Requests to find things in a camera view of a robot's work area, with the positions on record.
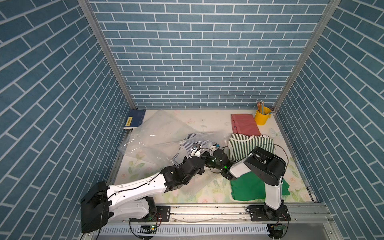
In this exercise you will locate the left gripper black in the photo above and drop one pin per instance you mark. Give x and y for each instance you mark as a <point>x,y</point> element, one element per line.
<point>195,154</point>

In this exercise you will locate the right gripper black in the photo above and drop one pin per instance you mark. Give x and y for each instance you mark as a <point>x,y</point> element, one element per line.
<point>207,155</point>

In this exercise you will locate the blue white striped tank top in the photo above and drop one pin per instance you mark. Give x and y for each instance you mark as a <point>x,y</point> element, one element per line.
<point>185,146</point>

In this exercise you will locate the green white striped garment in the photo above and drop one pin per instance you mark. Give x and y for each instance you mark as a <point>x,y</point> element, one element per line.
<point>242,145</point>

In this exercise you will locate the bright green garment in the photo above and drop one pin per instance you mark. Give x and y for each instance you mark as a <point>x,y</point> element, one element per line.
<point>248,187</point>

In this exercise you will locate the clear vacuum bag with valve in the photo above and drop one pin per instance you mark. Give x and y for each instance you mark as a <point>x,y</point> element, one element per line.
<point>159,140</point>

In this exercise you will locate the red garment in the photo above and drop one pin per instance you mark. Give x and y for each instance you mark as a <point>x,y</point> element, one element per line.
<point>244,124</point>

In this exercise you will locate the clear bag with striped clothes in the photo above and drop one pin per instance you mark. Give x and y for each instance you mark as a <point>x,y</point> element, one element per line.
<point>198,182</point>

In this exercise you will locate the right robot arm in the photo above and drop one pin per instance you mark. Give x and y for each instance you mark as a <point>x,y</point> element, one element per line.
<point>267,167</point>

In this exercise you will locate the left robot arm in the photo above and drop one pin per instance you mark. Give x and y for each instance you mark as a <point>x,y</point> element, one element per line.
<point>133,200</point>

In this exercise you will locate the yellow pencil cup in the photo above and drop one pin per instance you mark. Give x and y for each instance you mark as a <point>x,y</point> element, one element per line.
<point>262,115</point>

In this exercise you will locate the coloured pencils bundle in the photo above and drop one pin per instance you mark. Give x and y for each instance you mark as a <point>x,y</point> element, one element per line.
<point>260,105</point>

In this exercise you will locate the dark blue book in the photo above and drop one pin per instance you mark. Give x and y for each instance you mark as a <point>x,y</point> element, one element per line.
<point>135,119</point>

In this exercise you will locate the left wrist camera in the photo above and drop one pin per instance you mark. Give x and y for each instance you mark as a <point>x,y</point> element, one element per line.
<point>196,150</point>

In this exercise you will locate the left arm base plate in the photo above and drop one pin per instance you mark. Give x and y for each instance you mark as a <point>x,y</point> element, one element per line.
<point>162,214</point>

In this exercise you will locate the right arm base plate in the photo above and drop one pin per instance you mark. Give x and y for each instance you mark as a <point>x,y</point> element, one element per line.
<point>262,213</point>

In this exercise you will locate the aluminium rail frame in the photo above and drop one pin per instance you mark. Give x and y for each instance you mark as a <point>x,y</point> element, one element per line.
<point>308,221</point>

